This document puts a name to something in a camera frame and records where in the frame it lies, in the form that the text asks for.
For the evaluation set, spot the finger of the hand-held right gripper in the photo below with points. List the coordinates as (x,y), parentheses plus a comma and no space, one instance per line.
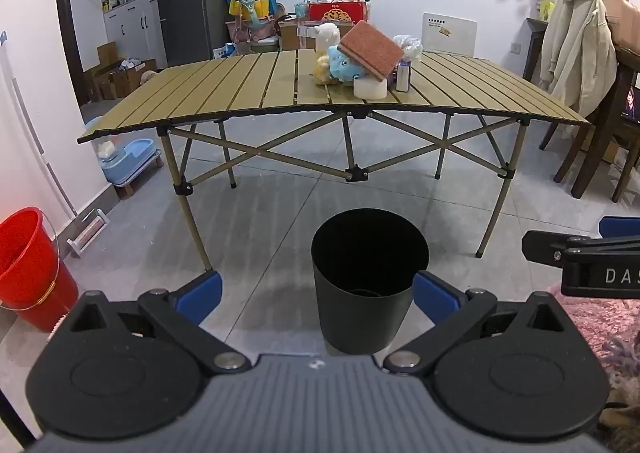
(542,245)
(620,227)

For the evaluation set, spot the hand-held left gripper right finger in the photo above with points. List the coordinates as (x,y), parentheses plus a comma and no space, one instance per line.
(435,298)

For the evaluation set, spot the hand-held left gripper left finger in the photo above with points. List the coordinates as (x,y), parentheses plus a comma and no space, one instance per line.
(200,295)

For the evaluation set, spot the black trash bin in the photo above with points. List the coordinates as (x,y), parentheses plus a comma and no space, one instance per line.
(360,313)

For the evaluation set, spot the glittery plastic bag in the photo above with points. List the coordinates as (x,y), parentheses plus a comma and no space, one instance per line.
(410,47)

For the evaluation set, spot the blue plush toy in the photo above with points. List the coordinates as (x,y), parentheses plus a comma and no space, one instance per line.
(345,65)

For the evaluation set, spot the yellow plush toy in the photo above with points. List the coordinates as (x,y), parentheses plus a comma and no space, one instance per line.
(322,70)

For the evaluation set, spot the pink fluffy rug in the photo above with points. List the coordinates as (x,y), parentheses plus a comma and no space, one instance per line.
(610,328)

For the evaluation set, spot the dark wooden chair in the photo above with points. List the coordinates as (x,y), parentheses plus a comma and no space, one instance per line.
(564,168)

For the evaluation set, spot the tablet screen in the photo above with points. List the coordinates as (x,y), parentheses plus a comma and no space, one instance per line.
(632,105)

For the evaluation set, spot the small floor heater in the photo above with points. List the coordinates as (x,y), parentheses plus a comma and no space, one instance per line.
(87,233)

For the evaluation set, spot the red plastic bucket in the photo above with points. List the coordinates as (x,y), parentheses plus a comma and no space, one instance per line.
(30,278)

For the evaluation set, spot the beige hooded jacket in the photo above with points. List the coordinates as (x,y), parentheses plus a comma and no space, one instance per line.
(575,58)

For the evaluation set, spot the light blue plastic stool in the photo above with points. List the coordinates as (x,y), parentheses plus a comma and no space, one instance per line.
(92,124)

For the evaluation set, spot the dark wooden console table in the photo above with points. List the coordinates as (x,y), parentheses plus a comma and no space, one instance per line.
(535,43)

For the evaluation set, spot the plain cardboard box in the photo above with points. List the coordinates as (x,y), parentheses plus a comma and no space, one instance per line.
(625,23)

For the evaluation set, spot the white pole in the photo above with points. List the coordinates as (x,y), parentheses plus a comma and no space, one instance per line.
(45,153)

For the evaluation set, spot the tan slatted folding table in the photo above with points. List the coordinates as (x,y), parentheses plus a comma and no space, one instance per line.
(225,83)

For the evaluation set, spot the brown plush toy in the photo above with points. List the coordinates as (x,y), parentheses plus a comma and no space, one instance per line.
(148,77)

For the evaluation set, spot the open cardboard box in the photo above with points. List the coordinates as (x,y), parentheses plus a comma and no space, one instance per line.
(127,80)

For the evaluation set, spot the yellow vase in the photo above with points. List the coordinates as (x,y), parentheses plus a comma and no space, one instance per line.
(546,8)

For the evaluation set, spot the white blue plastic bag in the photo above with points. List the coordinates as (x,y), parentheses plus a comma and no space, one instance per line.
(225,51)

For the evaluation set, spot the taped cardboard box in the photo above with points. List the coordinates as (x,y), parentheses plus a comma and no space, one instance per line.
(290,35)

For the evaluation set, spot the white kitchen cabinet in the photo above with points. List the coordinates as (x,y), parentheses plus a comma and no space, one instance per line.
(135,28)

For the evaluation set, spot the white plush toy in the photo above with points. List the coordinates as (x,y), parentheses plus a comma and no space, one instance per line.
(327,35)

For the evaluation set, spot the grey refrigerator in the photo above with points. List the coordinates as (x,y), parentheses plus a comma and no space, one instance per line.
(190,8)

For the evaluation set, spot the yellow gift bag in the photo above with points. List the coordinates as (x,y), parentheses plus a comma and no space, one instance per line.
(235,8)

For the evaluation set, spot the dark brown door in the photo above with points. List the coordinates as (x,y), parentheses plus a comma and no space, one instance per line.
(67,33)

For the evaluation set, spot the red gift box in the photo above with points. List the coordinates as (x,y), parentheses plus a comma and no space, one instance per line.
(335,13)

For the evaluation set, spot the white wall panel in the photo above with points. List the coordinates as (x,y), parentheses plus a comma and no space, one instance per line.
(450,38)

